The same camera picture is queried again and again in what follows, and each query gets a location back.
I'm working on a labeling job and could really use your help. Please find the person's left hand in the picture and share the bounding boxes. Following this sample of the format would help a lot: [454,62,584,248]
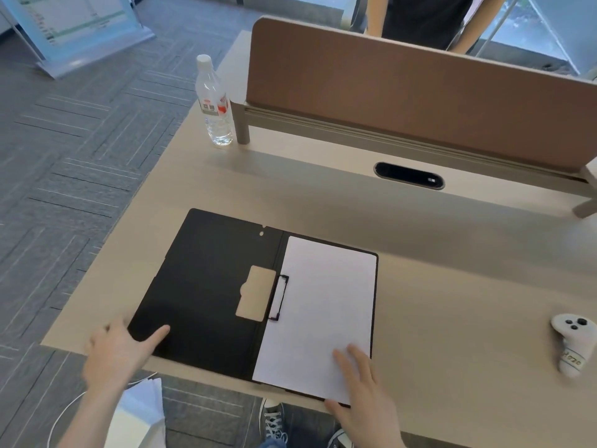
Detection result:
[83,317,171,393]

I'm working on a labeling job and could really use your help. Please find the person's right hand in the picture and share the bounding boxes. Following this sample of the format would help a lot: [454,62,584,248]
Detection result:
[324,344,406,448]

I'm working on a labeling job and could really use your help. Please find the white paper sheet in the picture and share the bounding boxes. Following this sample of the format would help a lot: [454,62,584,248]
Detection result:
[252,236,377,407]

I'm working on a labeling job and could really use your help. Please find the black clipboard folder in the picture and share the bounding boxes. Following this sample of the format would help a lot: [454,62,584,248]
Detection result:
[128,208,379,409]

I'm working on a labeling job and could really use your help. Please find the person's left forearm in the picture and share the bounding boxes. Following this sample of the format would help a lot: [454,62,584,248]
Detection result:
[56,385,136,448]

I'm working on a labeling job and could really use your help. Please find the person's right black sneaker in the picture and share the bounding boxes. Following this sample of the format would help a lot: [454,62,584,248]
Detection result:
[326,428,356,448]

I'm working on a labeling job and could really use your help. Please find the person's black sneaker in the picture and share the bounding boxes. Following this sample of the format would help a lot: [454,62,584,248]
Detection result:
[326,428,356,448]
[258,398,288,445]

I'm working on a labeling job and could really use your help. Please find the person's left black sneaker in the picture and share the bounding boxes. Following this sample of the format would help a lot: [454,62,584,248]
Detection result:
[258,398,288,445]

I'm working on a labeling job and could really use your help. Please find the white paper bag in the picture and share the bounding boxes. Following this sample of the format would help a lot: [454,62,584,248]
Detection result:
[103,378,167,448]

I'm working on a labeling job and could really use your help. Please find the black metal clip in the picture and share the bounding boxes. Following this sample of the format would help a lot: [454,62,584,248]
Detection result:
[268,274,290,322]

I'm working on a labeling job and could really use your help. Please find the white handheld controller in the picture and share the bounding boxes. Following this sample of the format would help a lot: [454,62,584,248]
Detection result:
[550,313,597,379]

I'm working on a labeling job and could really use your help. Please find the clear plastic water bottle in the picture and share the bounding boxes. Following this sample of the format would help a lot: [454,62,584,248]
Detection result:
[194,54,234,148]

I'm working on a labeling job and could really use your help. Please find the brown desk divider panel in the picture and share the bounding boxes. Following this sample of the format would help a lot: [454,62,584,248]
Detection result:
[245,16,597,174]

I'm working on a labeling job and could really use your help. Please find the white display stand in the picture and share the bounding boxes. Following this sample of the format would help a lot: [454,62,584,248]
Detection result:
[0,0,156,80]

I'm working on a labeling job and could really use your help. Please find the grey chair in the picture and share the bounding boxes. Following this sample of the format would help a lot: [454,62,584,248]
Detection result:
[340,0,370,33]

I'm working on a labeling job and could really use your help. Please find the black oval cable grommet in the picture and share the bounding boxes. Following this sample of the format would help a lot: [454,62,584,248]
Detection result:
[373,161,446,191]

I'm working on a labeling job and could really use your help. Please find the grey divider frame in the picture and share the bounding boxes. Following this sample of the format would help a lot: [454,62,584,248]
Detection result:
[230,100,597,220]

